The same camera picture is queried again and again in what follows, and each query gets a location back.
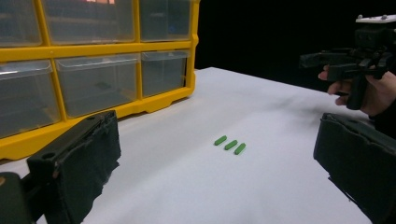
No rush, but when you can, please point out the small green plastic bar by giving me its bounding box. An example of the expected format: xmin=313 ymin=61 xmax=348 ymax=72
xmin=233 ymin=142 xmax=247 ymax=156
xmin=223 ymin=139 xmax=239 ymax=151
xmin=213 ymin=134 xmax=228 ymax=147

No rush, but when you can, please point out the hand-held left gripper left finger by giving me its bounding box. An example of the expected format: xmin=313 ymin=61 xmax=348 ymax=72
xmin=27 ymin=110 xmax=121 ymax=224

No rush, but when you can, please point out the clear plastic drawer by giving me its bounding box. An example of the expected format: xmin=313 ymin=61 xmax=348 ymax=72
xmin=139 ymin=0 xmax=191 ymax=43

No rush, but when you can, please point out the grid of clear drawers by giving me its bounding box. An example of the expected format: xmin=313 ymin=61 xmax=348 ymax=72
xmin=0 ymin=0 xmax=191 ymax=139

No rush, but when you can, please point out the yellow drawer organizer cabinet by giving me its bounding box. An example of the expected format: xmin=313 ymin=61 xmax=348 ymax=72
xmin=0 ymin=0 xmax=201 ymax=161

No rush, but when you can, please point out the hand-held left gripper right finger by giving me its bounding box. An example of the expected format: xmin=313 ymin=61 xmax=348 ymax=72
xmin=313 ymin=112 xmax=396 ymax=224

